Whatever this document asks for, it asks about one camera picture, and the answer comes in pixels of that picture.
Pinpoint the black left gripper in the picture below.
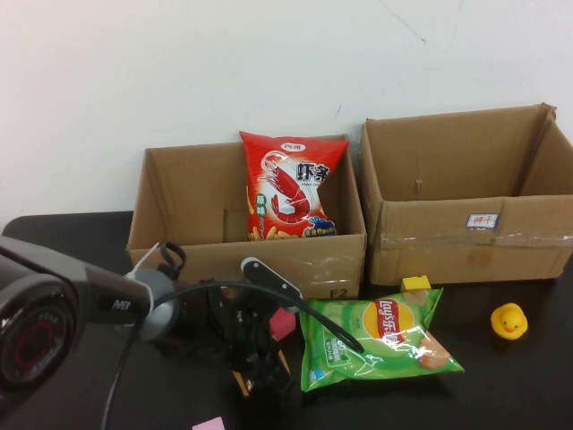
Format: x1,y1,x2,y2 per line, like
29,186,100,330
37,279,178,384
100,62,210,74
176,277,295,394

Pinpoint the small orange black snack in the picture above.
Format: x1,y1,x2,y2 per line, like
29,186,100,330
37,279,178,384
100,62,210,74
231,350,292,399

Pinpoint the green potato chips bag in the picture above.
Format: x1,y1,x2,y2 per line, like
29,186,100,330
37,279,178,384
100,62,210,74
298,288,466,393

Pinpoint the red shrimp snack bag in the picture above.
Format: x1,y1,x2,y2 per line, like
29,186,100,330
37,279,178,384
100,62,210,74
239,130,351,242

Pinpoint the magenta foam cube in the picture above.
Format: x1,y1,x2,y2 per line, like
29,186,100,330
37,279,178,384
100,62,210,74
269,306,297,342

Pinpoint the cardboard box with F2 print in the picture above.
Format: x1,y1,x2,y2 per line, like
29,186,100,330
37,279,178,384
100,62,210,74
126,133,368,302

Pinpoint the white zip tie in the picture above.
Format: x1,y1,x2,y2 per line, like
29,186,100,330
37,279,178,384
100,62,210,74
126,243,161,282

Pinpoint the yellow foam cube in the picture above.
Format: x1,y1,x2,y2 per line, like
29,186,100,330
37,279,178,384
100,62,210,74
400,276,432,293

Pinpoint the cardboard box with white label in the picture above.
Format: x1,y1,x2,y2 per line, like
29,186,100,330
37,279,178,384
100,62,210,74
359,102,573,287

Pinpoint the yellow rubber duck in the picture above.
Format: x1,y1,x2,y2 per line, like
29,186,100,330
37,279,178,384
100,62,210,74
490,302,528,340

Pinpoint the white handwritten label sticker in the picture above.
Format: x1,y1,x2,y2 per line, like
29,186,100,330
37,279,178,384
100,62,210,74
466,212,499,230

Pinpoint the thick black camera cable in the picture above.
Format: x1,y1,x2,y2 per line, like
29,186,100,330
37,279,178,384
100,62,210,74
100,279,366,430

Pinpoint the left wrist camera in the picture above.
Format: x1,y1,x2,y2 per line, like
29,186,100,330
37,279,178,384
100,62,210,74
240,256,304,314

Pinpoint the thin black cable loop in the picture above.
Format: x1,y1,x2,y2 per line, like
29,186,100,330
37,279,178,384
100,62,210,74
158,241,188,281

